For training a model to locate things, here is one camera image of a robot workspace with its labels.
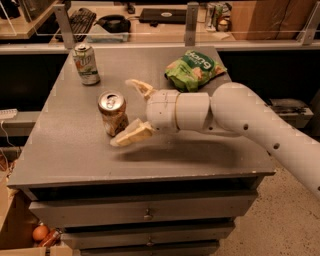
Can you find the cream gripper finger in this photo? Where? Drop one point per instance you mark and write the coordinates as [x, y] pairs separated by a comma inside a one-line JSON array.
[[134, 132], [144, 89]]

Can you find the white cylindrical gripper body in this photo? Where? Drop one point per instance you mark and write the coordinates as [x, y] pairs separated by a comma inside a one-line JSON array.
[[162, 109]]

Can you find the crushed orange soda can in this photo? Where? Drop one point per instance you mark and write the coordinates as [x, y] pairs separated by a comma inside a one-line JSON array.
[[112, 106]]

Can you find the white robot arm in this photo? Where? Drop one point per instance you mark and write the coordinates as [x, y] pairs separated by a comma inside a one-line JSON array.
[[232, 109]]

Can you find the green white soda can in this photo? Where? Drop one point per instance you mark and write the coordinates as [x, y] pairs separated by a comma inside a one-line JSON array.
[[85, 62]]

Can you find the green chip bag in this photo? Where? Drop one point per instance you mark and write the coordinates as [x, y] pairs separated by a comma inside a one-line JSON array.
[[193, 70]]

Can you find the black headphones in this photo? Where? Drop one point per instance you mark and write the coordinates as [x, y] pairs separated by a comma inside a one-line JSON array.
[[114, 23]]

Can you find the grey drawer cabinet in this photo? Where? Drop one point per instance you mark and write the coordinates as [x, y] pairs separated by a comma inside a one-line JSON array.
[[68, 155]]

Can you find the black laptop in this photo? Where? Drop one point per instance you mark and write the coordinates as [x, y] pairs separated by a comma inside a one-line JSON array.
[[164, 16]]

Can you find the black keyboard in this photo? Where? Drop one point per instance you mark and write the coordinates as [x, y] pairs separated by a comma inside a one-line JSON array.
[[81, 22]]

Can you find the small jar on desk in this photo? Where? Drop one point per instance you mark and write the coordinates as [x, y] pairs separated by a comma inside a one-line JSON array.
[[223, 26]]

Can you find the middle grey drawer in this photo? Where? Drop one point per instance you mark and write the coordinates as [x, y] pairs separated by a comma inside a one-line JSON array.
[[149, 236]]

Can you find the grey drawer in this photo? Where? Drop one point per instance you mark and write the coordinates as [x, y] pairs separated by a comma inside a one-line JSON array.
[[195, 248], [149, 236], [143, 209]]

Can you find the top grey drawer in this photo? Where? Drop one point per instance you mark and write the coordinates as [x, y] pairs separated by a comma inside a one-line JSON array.
[[143, 209]]

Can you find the bottom grey drawer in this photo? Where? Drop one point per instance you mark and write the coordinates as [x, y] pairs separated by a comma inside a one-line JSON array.
[[195, 248]]

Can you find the white power strip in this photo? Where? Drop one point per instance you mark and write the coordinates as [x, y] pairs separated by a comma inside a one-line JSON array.
[[8, 114]]

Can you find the red bottle in box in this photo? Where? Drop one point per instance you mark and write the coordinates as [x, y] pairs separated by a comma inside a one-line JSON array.
[[51, 239]]

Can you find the orange ball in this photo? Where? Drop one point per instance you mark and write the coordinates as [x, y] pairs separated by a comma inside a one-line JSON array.
[[40, 232]]

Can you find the cardboard box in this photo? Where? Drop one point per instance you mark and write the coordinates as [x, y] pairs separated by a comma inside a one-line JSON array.
[[16, 226]]

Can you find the middle metal bracket post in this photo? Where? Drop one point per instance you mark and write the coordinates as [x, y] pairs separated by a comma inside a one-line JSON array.
[[191, 23]]

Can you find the metal bracket post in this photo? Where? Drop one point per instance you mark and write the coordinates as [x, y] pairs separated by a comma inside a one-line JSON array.
[[311, 26], [64, 25], [191, 23]]

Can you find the left metal bracket post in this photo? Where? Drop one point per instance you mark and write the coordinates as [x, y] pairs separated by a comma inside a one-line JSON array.
[[64, 25]]

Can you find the right metal bracket post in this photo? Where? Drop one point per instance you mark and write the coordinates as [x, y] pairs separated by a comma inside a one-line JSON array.
[[311, 26]]

